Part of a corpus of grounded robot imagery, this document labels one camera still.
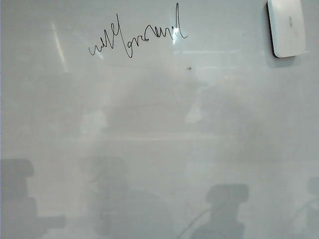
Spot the white whiteboard eraser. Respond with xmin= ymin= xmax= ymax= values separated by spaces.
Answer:
xmin=266 ymin=0 xmax=307 ymax=59

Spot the glossy white whiteboard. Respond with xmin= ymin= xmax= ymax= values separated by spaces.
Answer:
xmin=1 ymin=0 xmax=319 ymax=239

